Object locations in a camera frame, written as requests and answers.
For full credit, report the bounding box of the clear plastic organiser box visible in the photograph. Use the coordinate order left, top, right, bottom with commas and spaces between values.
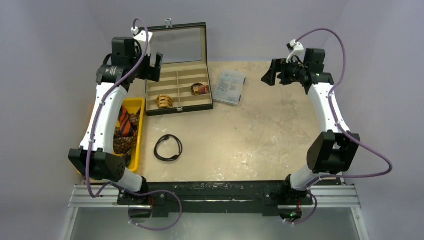
212, 69, 246, 106

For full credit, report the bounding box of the grey floral tie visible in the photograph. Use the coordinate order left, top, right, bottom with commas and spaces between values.
113, 109, 141, 156

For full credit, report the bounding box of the black compartment tie box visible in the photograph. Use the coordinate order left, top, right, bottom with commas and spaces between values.
145, 19, 214, 117

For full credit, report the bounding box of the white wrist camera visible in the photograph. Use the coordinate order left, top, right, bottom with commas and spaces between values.
131, 26, 153, 56
286, 39, 305, 63

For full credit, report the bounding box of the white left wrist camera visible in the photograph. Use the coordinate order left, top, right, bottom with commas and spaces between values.
131, 26, 153, 56

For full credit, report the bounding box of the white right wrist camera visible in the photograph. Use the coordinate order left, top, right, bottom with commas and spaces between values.
286, 39, 305, 63

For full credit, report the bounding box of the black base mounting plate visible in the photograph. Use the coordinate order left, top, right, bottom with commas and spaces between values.
117, 180, 313, 220

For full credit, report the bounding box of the yellow plastic bin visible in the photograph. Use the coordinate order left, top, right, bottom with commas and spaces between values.
77, 97, 146, 176

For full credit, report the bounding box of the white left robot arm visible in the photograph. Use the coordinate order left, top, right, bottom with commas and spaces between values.
68, 33, 163, 205

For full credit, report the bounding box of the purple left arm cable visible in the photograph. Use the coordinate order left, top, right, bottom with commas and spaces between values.
85, 17, 183, 232

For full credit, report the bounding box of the black coiled cable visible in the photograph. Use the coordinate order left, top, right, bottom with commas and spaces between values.
153, 134, 184, 163

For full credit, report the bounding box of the aluminium frame rail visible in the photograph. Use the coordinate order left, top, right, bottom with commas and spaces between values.
60, 60, 370, 240

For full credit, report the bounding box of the rolled colourful tie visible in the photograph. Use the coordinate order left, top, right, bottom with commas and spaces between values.
190, 82, 210, 96

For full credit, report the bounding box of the cream insect print tie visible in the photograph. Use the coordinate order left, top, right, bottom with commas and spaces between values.
155, 94, 174, 109

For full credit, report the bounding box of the orange navy striped tie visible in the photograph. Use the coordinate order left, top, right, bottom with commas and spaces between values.
118, 107, 138, 138

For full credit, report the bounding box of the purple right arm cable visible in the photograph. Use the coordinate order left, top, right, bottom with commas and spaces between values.
283, 28, 394, 226

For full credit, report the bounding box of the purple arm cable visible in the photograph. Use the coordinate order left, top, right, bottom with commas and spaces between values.
85, 17, 183, 232
283, 28, 394, 226

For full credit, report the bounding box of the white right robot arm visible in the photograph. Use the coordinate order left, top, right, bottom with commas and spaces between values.
261, 48, 360, 204

